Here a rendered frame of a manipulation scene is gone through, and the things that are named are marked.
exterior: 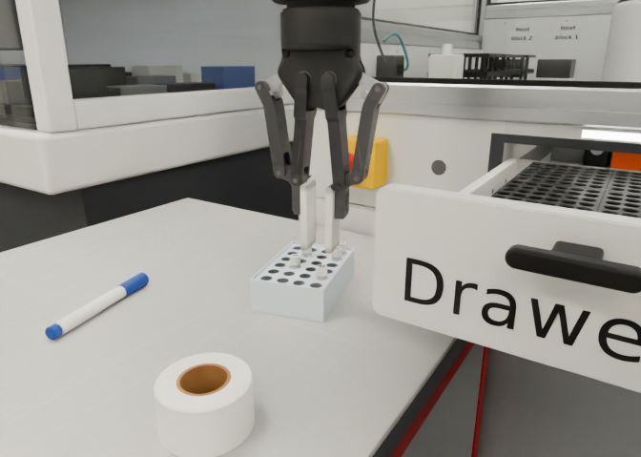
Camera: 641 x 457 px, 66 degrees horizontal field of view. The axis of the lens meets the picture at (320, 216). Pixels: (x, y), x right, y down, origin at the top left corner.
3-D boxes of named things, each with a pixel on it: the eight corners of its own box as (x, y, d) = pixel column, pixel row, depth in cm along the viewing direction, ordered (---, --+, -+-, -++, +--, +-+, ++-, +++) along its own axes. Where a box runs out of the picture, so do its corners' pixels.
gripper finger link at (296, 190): (302, 168, 50) (275, 165, 51) (302, 215, 51) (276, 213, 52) (307, 165, 51) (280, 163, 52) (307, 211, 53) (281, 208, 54)
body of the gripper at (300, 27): (375, 9, 48) (371, 107, 50) (293, 11, 50) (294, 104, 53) (355, 0, 41) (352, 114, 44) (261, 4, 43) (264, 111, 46)
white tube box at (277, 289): (323, 322, 51) (323, 290, 50) (250, 310, 54) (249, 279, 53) (354, 276, 63) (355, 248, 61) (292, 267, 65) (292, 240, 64)
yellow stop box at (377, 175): (372, 192, 72) (373, 142, 69) (330, 185, 75) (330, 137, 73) (387, 184, 76) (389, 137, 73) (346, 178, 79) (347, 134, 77)
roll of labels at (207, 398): (262, 446, 35) (260, 399, 34) (158, 470, 33) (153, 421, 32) (246, 387, 41) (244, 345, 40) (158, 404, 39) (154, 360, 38)
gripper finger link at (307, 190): (306, 186, 50) (299, 185, 50) (306, 251, 52) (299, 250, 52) (316, 179, 52) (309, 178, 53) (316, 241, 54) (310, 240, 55)
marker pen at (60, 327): (57, 342, 48) (54, 328, 47) (45, 340, 48) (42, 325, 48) (150, 284, 60) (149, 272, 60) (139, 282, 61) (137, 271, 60)
